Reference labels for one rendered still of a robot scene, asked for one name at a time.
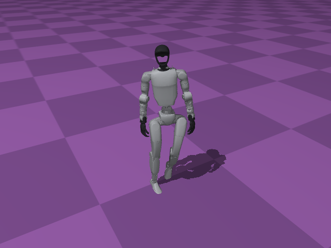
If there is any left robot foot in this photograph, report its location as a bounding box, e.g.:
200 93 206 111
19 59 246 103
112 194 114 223
164 161 172 179

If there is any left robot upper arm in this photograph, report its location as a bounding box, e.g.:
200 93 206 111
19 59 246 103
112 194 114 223
176 69 192 101

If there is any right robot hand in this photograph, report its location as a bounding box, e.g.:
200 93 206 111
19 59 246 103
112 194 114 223
140 116 149 137

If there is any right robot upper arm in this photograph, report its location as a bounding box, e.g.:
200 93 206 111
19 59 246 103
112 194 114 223
139 71 152 103

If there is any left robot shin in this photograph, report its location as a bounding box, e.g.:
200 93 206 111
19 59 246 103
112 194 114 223
168 155 179 169

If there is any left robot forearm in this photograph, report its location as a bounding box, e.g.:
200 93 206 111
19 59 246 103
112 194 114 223
185 94 195 118

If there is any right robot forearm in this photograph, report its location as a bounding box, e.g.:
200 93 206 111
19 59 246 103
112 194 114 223
139 101 147 121

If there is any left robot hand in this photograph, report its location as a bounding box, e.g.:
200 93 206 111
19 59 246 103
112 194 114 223
187 115 195 134

